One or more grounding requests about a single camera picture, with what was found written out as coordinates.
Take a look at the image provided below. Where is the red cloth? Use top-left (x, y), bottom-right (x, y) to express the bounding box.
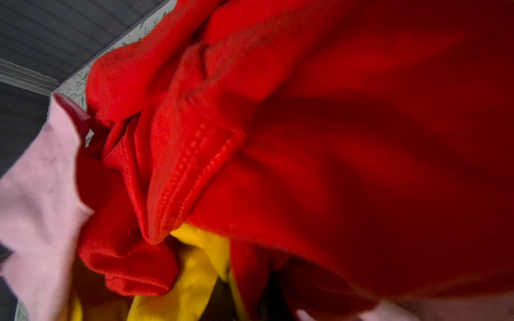
top-left (77, 1), bottom-right (513, 320)

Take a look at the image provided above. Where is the yellow cloth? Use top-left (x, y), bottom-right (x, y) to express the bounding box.
top-left (58, 224), bottom-right (250, 320)

